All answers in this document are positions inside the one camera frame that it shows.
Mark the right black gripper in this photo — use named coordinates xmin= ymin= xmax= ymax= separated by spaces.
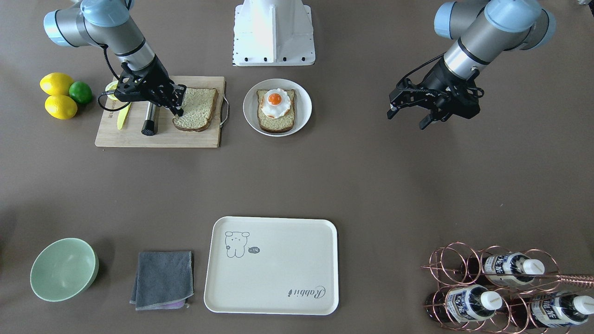
xmin=114 ymin=56 xmax=186 ymax=116

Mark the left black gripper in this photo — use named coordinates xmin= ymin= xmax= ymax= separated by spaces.
xmin=387 ymin=59 xmax=484 ymax=130

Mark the bread slice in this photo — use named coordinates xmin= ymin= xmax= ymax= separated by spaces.
xmin=172 ymin=87 xmax=218 ymax=132
xmin=257 ymin=90 xmax=296 ymax=133

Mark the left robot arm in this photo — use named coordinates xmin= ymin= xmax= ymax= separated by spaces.
xmin=387 ymin=0 xmax=557 ymax=129

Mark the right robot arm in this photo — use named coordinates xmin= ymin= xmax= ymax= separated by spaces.
xmin=43 ymin=0 xmax=186 ymax=116

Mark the cream rabbit tray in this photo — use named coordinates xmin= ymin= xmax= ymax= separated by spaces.
xmin=204 ymin=216 xmax=339 ymax=315

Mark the steel muddler black tip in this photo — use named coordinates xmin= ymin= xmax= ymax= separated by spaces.
xmin=141 ymin=102 xmax=160 ymax=136

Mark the yellow plastic knife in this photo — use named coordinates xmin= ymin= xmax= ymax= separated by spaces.
xmin=116 ymin=102 xmax=132 ymax=130

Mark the wooden cutting board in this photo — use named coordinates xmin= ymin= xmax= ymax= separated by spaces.
xmin=95 ymin=75 xmax=226 ymax=148

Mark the lemon slice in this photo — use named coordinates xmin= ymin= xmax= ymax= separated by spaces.
xmin=105 ymin=81 xmax=118 ymax=95

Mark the fried egg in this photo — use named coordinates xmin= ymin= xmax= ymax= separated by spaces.
xmin=260 ymin=88 xmax=291 ymax=119

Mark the green lime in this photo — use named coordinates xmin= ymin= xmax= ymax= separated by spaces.
xmin=69 ymin=82 xmax=93 ymax=104

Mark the white round plate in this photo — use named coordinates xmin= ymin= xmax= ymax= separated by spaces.
xmin=243 ymin=78 xmax=312 ymax=136

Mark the yellow lemon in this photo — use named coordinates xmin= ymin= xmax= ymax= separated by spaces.
xmin=45 ymin=95 xmax=78 ymax=120
xmin=39 ymin=72 xmax=75 ymax=96

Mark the grey folded cloth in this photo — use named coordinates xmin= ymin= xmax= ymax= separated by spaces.
xmin=129 ymin=250 xmax=194 ymax=311

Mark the tea bottle white cap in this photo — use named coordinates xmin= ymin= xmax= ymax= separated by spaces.
xmin=460 ymin=252 xmax=545 ymax=287

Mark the green bowl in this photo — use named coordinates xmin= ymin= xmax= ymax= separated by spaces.
xmin=30 ymin=238 xmax=99 ymax=302

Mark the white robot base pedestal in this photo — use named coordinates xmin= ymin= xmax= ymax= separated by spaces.
xmin=232 ymin=0 xmax=316 ymax=66

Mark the copper wire bottle rack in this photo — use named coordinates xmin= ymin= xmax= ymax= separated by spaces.
xmin=424 ymin=242 xmax=593 ymax=334

